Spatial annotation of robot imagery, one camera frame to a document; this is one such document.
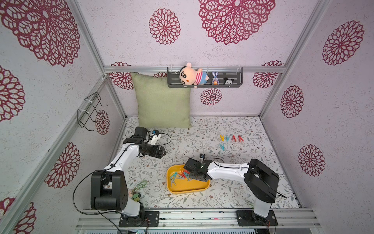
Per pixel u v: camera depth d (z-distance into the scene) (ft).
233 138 3.48
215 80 2.95
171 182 2.80
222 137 3.48
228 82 3.02
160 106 3.26
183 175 2.87
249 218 2.39
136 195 2.62
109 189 1.44
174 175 2.87
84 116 2.40
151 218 2.41
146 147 2.53
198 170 2.17
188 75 2.75
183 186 2.78
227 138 3.49
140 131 2.30
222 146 3.35
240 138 3.48
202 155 2.67
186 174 2.87
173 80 3.03
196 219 2.49
